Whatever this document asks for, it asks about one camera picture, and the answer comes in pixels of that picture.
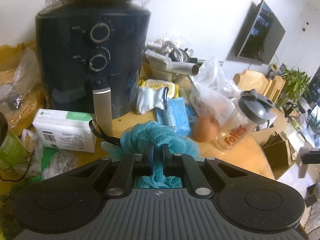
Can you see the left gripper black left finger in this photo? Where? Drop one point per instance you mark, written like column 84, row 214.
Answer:
column 73, row 199

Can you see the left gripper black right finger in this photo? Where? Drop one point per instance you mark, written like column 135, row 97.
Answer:
column 248, row 200

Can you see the teal bath loofah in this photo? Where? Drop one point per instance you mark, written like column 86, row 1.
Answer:
column 136, row 139

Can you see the white socks bundle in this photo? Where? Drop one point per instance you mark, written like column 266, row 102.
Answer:
column 148, row 99

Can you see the green net bag of nuts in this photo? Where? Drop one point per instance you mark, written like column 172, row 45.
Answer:
column 10, row 226

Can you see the white rectangular product box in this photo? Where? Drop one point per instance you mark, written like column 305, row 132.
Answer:
column 65, row 130

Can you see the green label supplement jar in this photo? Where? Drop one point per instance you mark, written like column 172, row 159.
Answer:
column 12, row 150

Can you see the clear shaker bottle grey lid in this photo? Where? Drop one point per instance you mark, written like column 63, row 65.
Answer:
column 253, row 109

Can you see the red apple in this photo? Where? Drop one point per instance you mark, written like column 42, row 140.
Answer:
column 205, row 128

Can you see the blue face mask pack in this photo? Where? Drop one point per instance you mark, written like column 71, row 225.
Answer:
column 179, row 116

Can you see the wooden chair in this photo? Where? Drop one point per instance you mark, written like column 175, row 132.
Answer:
column 270, row 88

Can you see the green potted plant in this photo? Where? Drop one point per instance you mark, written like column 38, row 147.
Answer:
column 296, row 83

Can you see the yellow wipes pack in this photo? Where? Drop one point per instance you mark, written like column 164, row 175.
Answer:
column 157, row 84

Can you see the black air fryer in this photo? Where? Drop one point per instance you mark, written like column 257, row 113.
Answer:
column 90, row 57

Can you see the metal tools pile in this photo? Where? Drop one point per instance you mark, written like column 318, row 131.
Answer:
column 168, row 62

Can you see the clear plastic bag with cables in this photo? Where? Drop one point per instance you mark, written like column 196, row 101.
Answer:
column 45, row 162

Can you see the open cardboard box at wall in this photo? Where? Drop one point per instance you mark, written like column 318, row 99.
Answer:
column 10, row 58

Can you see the wall mounted television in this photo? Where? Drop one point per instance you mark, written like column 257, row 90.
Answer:
column 259, row 36

